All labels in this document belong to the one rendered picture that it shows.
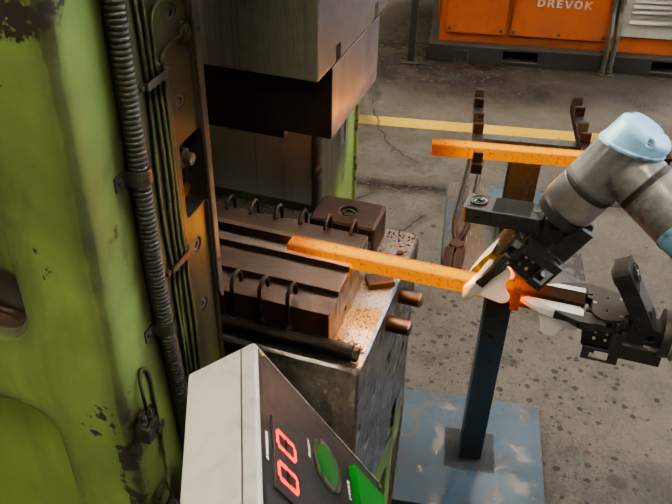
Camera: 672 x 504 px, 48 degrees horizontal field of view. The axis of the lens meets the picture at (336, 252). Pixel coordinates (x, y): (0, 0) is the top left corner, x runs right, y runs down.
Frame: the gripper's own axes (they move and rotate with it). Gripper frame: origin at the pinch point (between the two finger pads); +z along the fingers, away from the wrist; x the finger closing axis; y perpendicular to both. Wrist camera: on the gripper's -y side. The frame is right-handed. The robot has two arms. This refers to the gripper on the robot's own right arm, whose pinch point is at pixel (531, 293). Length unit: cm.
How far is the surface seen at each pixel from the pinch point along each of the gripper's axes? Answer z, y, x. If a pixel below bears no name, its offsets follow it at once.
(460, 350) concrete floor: 18, 101, 92
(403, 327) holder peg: 18.9, 12.6, 0.0
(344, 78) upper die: 27.4, -33.0, -7.5
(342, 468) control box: 15.4, -5.3, -43.1
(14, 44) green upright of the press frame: 45, -48, -43
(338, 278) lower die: 28.7, 1.3, -4.7
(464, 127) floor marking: 47, 102, 251
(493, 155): 11.9, -1.8, 36.7
